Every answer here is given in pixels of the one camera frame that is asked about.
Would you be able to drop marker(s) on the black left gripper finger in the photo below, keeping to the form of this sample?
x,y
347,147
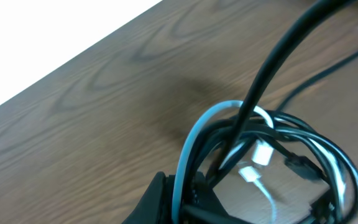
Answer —
x,y
157,203

